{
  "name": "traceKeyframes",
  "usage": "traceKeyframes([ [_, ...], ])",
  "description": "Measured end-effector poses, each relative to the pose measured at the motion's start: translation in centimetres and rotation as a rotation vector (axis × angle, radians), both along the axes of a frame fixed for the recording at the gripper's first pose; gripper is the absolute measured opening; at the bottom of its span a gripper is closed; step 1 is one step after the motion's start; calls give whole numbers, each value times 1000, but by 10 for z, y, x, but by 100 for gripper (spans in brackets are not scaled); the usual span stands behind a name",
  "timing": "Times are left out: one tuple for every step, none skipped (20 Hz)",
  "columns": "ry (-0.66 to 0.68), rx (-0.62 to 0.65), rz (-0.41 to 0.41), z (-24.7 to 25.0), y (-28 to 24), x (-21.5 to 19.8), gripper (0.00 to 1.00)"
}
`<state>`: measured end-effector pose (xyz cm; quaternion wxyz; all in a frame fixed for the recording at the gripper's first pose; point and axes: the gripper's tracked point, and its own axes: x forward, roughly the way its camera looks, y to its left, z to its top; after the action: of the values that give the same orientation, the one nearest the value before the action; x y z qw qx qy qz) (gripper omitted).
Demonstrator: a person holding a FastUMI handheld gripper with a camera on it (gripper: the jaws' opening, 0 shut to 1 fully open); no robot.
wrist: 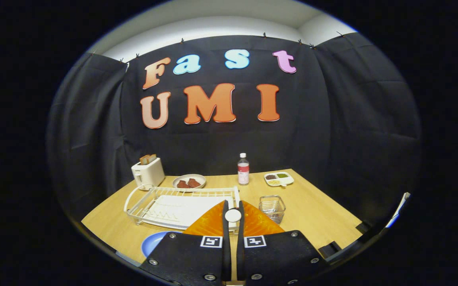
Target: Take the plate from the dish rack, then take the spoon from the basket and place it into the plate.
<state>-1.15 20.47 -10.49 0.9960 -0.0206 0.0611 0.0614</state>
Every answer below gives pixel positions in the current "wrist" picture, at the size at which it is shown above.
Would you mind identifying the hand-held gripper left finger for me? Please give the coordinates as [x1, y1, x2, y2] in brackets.
[139, 200, 232, 286]

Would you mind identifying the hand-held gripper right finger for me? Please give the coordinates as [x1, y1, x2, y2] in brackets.
[236, 200, 330, 286]

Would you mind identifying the blue plate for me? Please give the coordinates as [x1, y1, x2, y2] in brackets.
[141, 231, 182, 258]

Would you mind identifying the metal wire basket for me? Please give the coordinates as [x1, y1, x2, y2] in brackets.
[258, 195, 286, 225]

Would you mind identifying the white wire dish rack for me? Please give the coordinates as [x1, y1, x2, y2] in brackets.
[124, 185, 241, 232]

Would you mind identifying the white divided dish with beans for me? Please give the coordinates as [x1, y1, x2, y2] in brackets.
[264, 172, 294, 187]

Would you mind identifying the white plate with meat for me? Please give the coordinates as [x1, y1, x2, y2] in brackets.
[172, 174, 206, 191]

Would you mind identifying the white toaster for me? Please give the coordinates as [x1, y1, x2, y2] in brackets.
[131, 157, 165, 191]

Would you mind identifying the clear bottle with red label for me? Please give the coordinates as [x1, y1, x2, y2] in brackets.
[237, 153, 250, 186]

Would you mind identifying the row of black cloth clips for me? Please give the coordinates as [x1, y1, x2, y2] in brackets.
[94, 31, 345, 64]

